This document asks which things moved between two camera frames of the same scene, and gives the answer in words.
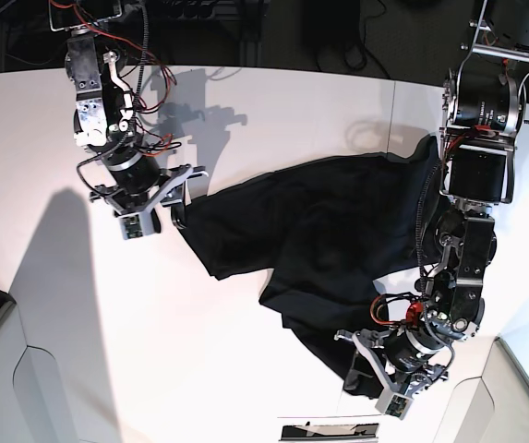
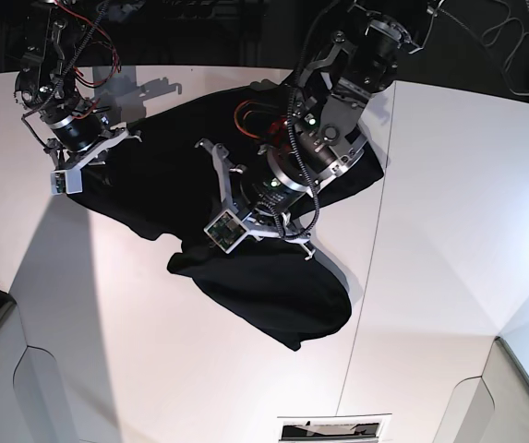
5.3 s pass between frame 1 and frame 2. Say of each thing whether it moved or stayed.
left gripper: moved
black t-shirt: moved
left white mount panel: stayed
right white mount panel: stayed
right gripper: moved
